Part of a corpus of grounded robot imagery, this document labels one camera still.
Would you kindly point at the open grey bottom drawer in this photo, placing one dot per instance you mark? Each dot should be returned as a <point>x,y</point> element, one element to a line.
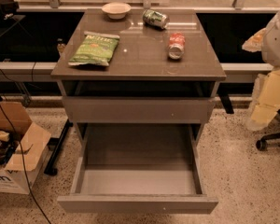
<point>138,168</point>

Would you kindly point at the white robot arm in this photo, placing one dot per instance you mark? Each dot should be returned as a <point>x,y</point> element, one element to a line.
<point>270,48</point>

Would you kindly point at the closed grey upper drawer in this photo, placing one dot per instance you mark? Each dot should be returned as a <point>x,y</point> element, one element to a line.
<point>137,110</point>

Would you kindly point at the cardboard box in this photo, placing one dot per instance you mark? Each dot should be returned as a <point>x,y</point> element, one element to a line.
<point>22,168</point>

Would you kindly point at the white bowl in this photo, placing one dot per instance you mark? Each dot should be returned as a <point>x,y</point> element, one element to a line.
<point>116,10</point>

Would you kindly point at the grey drawer cabinet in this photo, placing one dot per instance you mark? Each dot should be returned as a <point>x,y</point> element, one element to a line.
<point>141,66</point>

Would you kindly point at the red coke can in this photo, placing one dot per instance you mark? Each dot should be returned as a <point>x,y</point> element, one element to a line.
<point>176,46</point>

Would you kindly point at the black office chair base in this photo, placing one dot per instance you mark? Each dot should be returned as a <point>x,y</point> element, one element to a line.
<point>262,144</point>

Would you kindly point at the green soda can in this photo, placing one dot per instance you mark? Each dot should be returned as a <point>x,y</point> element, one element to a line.
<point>155,18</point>

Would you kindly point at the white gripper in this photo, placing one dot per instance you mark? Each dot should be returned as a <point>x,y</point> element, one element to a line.
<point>277,44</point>

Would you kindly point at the black table leg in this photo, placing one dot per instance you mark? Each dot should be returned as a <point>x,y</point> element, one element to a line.
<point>55,145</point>

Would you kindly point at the green chip bag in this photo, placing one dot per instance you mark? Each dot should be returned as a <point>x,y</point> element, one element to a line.
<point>96,48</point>

